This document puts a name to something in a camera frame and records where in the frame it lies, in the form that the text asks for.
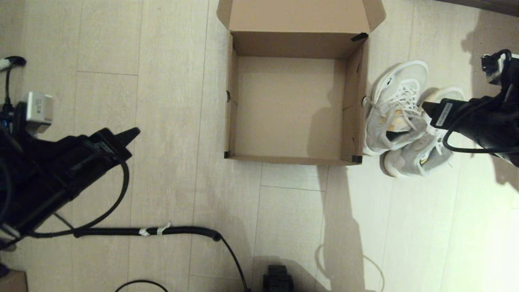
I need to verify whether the white lace-up sneaker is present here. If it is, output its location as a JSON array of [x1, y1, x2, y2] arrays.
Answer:
[[362, 61, 430, 157], [380, 86, 466, 178]]

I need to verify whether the brown cardboard shoe box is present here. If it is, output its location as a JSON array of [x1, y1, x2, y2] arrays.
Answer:
[[216, 0, 387, 166]]

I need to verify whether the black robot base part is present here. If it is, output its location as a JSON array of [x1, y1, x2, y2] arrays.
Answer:
[[263, 265, 294, 292]]

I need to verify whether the small brown cardboard box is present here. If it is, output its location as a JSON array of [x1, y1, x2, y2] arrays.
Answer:
[[0, 270, 28, 292]]

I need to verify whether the dark wooden furniture edge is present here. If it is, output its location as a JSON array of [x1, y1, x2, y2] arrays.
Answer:
[[422, 0, 519, 19]]

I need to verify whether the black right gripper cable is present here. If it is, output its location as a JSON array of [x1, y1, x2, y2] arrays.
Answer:
[[442, 99, 519, 154]]

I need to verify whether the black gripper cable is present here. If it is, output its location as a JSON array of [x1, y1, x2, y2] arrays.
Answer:
[[442, 99, 519, 154], [28, 160, 130, 238]]

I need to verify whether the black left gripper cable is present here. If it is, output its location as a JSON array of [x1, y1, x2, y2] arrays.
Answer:
[[28, 160, 130, 238]]

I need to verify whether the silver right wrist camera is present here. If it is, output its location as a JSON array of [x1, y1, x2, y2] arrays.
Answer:
[[481, 53, 512, 85]]

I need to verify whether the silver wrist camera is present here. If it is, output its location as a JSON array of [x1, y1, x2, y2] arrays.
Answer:
[[481, 53, 512, 85], [25, 91, 53, 134]]

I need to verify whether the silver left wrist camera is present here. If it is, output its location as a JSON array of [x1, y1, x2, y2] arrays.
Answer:
[[25, 91, 53, 134]]

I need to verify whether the black right camera cable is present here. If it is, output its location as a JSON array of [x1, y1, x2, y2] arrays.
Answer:
[[485, 49, 513, 98]]

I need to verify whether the black coiled cable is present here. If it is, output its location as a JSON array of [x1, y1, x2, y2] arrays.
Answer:
[[53, 212, 250, 292]]

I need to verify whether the black plug cable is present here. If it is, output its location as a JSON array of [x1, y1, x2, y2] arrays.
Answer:
[[0, 56, 27, 114]]

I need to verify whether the black cable loop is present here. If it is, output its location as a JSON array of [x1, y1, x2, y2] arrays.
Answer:
[[115, 279, 169, 292]]

